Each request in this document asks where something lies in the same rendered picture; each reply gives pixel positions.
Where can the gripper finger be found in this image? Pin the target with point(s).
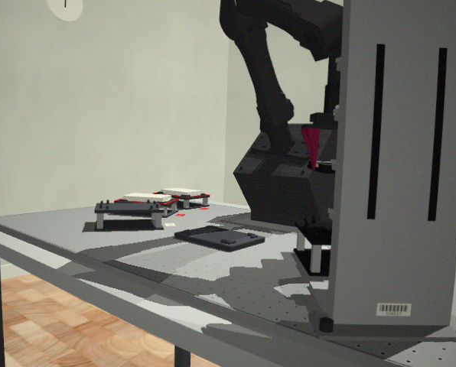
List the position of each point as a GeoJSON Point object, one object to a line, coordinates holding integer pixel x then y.
{"type": "Point", "coordinates": [313, 135]}

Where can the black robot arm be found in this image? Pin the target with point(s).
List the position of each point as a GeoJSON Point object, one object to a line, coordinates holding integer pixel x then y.
{"type": "Point", "coordinates": [318, 28]}

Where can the grey tower with black slots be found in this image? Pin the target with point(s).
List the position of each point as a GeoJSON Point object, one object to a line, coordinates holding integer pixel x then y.
{"type": "Point", "coordinates": [400, 256]}

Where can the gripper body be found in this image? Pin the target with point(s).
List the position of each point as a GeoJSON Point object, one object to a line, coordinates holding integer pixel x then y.
{"type": "Point", "coordinates": [325, 123]}

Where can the black cylinder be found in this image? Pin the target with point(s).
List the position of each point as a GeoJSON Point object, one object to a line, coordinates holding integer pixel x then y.
{"type": "Point", "coordinates": [326, 325]}

